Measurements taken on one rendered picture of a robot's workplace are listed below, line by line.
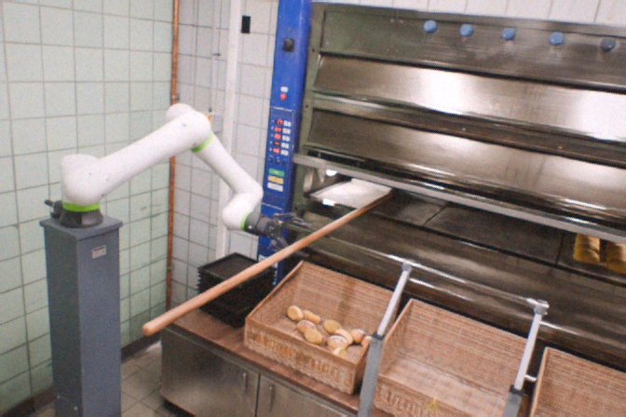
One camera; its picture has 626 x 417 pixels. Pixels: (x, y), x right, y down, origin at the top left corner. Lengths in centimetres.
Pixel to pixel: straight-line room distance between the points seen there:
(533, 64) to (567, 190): 50
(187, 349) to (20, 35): 154
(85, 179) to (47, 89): 82
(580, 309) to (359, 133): 118
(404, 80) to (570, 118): 67
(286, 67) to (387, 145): 62
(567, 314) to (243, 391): 142
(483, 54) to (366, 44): 51
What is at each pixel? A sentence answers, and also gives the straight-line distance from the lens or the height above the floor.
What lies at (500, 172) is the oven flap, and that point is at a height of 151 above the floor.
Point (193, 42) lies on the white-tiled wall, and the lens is 287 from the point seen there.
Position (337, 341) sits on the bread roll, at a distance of 238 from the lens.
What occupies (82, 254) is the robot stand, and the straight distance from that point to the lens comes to 196.
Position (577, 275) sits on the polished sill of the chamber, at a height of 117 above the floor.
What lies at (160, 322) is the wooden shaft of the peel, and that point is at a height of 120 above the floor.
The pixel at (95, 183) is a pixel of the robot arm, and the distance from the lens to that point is 176.
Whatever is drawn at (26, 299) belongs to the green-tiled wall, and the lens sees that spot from 272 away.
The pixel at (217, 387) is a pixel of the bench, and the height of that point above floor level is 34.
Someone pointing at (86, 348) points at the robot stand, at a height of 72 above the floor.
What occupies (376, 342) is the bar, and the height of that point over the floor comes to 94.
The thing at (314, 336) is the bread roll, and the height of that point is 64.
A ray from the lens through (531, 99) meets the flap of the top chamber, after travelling 213.
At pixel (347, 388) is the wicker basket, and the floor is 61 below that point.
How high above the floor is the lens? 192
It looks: 18 degrees down
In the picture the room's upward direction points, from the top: 7 degrees clockwise
